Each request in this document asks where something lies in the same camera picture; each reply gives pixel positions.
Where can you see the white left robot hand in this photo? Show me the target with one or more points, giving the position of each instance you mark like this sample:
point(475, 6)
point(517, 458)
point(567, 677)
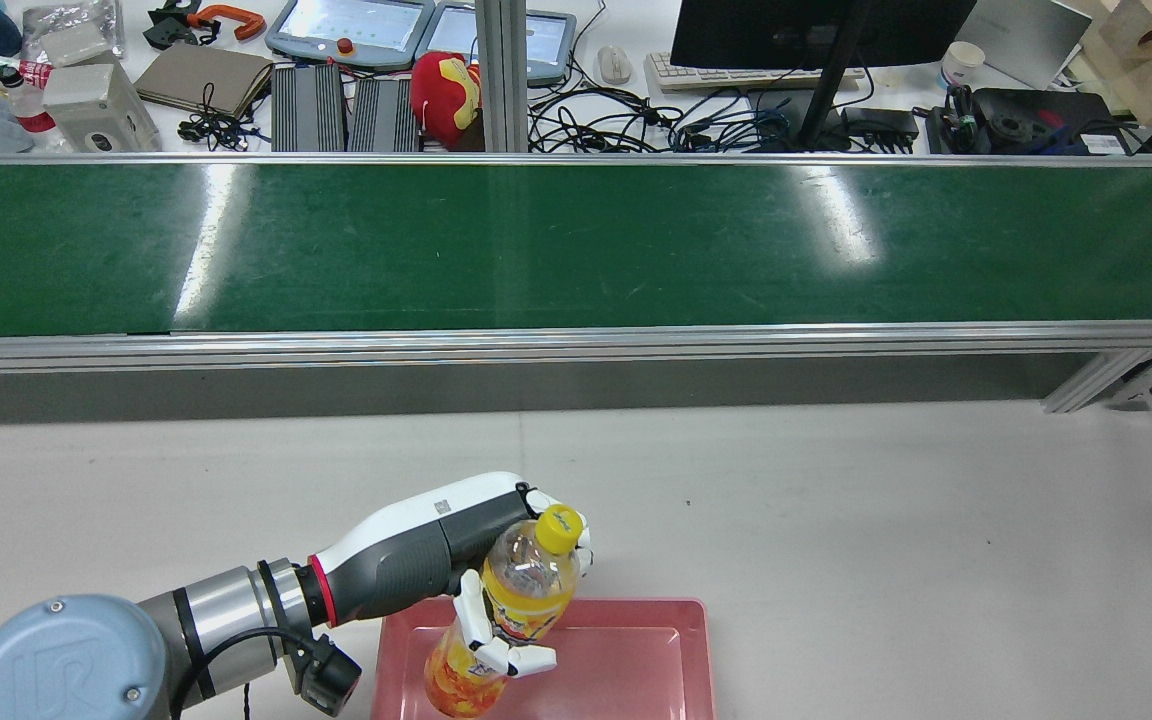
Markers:
point(406, 550)

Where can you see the orange juice bottle yellow cap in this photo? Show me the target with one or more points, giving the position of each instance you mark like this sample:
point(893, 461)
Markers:
point(526, 590)

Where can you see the left silver UR5e arm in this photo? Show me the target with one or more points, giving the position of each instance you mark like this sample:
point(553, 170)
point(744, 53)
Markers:
point(56, 660)

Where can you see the pink plastic basket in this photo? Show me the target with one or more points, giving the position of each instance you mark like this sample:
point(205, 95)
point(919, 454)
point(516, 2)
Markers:
point(626, 660)

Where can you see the green conveyor belt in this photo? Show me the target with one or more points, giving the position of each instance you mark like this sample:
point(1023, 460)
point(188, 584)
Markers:
point(536, 250)

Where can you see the black finned power box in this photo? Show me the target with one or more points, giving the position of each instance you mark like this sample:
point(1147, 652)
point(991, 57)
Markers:
point(386, 118)
point(308, 110)

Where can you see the red yellow plush toy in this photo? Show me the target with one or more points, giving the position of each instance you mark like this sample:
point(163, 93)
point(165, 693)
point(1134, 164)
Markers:
point(441, 95)

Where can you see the brown notebook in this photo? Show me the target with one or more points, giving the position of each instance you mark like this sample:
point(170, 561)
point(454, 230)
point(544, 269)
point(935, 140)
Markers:
point(201, 78)

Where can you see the grey teach pendant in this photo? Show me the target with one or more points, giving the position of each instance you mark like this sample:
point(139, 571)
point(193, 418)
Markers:
point(351, 30)
point(546, 45)

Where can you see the grey computer mouse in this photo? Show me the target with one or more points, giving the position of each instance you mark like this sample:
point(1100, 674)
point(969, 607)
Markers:
point(614, 65)

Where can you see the grey electrical box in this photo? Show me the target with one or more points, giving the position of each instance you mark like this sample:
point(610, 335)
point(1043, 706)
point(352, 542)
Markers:
point(96, 110)

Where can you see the orange clamp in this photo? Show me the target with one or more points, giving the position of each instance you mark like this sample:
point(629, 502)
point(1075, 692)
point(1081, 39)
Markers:
point(236, 18)

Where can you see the white keyboard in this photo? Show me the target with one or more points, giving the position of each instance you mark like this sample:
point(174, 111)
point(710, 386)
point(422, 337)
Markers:
point(716, 77)

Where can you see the black tool part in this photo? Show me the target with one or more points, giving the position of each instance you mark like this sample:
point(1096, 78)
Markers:
point(168, 25)

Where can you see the red label water bottle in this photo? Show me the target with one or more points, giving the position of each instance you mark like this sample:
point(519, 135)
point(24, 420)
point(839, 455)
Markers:
point(26, 85)

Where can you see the clear plastic bag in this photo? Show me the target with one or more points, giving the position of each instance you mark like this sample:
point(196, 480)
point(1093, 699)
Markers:
point(71, 30)

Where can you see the black monitor stand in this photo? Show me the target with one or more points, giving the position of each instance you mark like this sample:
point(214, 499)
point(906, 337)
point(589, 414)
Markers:
point(826, 90)

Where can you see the black monitor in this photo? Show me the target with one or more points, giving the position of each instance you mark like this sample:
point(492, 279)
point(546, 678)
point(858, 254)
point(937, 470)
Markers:
point(786, 30)

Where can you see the white paper cup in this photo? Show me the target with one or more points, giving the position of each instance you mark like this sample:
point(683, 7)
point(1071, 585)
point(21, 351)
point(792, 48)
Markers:
point(961, 65)

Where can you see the black equipment case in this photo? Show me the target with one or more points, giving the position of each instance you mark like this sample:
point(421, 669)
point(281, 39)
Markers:
point(1036, 118)

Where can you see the silver laptop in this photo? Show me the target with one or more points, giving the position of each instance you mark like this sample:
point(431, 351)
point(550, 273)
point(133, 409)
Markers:
point(1031, 40)

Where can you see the wooden block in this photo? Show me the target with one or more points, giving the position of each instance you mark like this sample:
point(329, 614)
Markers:
point(1151, 50)

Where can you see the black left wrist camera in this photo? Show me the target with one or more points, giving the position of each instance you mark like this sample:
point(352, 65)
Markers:
point(331, 680)

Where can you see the aluminium profile post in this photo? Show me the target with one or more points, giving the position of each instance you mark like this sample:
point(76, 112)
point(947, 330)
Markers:
point(501, 70)

